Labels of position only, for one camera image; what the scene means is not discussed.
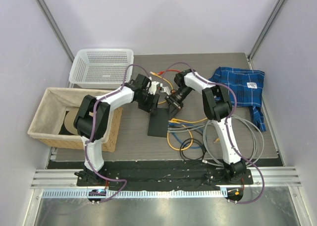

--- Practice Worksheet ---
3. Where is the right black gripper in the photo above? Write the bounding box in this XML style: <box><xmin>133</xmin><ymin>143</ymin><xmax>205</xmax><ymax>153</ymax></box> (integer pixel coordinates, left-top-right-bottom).
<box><xmin>165</xmin><ymin>85</ymin><xmax>193</xmax><ymax>119</ymax></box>

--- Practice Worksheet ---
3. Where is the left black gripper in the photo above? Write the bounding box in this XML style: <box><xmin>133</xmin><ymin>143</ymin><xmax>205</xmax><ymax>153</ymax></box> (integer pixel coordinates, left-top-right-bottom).
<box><xmin>136</xmin><ymin>91</ymin><xmax>159</xmax><ymax>115</ymax></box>

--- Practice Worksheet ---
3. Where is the black network switch box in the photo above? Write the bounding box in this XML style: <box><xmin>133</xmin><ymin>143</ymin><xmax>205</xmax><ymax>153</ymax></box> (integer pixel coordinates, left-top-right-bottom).
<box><xmin>147</xmin><ymin>108</ymin><xmax>169</xmax><ymax>138</ymax></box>

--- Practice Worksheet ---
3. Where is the long orange ethernet cable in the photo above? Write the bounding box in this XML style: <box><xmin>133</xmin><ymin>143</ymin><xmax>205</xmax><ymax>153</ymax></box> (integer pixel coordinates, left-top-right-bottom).
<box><xmin>150</xmin><ymin>71</ymin><xmax>209</xmax><ymax>124</ymax></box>

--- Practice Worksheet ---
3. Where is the red ethernet cable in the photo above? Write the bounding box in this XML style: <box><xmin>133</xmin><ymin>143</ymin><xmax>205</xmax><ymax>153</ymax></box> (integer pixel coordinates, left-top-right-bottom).
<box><xmin>157</xmin><ymin>68</ymin><xmax>181</xmax><ymax>77</ymax></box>

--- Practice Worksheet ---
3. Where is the looped orange ethernet cable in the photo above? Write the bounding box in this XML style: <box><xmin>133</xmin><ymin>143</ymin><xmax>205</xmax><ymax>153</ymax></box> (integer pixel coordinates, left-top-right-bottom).
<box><xmin>166</xmin><ymin>125</ymin><xmax>220</xmax><ymax>151</ymax></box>

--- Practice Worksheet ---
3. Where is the blue plaid cloth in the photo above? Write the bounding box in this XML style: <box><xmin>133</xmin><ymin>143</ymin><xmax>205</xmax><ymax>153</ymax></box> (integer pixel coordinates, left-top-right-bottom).
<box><xmin>209</xmin><ymin>67</ymin><xmax>266</xmax><ymax>132</ymax></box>

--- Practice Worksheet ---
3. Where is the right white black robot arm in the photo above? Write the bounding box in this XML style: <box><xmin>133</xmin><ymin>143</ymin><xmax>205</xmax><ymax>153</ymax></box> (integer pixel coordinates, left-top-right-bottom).
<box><xmin>165</xmin><ymin>69</ymin><xmax>247</xmax><ymax>184</ymax></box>

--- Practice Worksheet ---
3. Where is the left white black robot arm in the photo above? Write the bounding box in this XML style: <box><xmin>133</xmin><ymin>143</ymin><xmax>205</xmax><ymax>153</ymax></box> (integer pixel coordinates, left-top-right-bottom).
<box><xmin>73</xmin><ymin>74</ymin><xmax>160</xmax><ymax>186</ymax></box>

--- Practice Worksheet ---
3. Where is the white perforated plastic basket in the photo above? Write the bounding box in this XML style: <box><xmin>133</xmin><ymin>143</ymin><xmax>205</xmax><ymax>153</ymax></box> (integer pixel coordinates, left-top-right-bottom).
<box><xmin>69</xmin><ymin>49</ymin><xmax>134</xmax><ymax>89</ymax></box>

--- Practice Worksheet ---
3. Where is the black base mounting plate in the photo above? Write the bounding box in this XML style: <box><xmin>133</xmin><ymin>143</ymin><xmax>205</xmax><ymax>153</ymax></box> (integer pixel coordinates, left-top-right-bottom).
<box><xmin>47</xmin><ymin>159</ymin><xmax>284</xmax><ymax>187</ymax></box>

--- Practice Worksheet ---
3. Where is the brown tape roll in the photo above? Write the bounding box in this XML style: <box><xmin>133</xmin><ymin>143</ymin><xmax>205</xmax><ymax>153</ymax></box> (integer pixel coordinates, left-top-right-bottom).
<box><xmin>63</xmin><ymin>108</ymin><xmax>79</xmax><ymax>135</ymax></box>

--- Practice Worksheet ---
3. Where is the wicker basket with liner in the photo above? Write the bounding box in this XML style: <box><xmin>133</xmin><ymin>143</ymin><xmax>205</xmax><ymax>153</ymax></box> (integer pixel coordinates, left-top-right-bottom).
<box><xmin>28</xmin><ymin>87</ymin><xmax>110</xmax><ymax>150</ymax></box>

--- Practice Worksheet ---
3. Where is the blue ethernet cable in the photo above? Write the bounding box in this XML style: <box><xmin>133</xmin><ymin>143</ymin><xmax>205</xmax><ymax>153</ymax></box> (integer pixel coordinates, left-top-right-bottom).
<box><xmin>167</xmin><ymin>120</ymin><xmax>206</xmax><ymax>149</ymax></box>

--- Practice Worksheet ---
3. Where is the black ethernet cable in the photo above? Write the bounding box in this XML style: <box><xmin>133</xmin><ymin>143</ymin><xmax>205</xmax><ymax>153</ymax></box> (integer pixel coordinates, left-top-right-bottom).
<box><xmin>179</xmin><ymin>129</ymin><xmax>208</xmax><ymax>162</ymax></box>

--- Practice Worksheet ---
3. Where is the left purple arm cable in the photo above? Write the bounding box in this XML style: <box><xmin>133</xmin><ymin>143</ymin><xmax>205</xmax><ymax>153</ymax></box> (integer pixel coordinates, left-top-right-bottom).
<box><xmin>84</xmin><ymin>63</ymin><xmax>152</xmax><ymax>203</ymax></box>

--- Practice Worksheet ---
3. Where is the grey ethernet cable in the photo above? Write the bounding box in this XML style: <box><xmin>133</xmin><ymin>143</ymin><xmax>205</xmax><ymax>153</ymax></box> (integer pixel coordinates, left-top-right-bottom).
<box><xmin>167</xmin><ymin>114</ymin><xmax>264</xmax><ymax>166</ymax></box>

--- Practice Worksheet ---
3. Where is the aluminium frame rail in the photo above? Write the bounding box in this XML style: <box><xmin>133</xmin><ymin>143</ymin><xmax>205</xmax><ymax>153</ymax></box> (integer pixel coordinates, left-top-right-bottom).
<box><xmin>31</xmin><ymin>167</ymin><xmax>301</xmax><ymax>191</ymax></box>

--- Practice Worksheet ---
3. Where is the white slotted cable duct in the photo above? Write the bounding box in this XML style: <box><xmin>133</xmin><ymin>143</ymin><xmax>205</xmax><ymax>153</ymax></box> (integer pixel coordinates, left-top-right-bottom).
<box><xmin>42</xmin><ymin>188</ymin><xmax>227</xmax><ymax>199</ymax></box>

